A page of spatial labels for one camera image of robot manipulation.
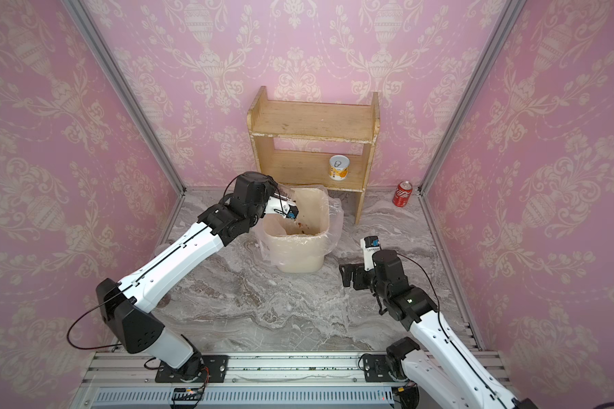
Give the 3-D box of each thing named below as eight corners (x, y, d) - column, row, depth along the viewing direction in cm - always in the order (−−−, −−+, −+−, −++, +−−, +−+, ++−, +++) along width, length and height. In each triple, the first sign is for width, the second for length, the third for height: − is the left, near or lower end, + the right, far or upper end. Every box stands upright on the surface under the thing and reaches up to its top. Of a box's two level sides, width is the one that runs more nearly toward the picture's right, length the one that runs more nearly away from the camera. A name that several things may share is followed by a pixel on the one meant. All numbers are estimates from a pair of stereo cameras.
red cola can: (393, 208, 117) (400, 190, 108) (391, 198, 120) (397, 181, 112) (406, 208, 117) (414, 190, 108) (403, 198, 120) (410, 181, 112)
